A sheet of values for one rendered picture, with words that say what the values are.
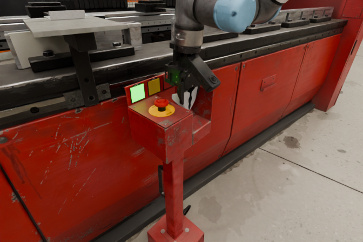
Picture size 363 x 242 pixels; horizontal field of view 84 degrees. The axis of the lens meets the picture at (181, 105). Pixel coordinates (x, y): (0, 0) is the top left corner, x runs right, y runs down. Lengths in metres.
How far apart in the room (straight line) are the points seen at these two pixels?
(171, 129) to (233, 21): 0.28
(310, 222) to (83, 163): 1.17
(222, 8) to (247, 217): 1.10
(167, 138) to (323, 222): 1.11
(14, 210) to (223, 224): 0.91
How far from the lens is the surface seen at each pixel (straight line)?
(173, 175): 0.72
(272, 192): 1.45
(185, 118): 0.53
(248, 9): 0.44
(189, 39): 0.51
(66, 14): 0.65
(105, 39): 0.75
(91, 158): 0.76
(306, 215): 1.43
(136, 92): 0.59
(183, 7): 0.50
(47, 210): 0.85
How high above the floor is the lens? 1.06
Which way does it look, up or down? 29 degrees down
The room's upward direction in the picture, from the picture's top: straight up
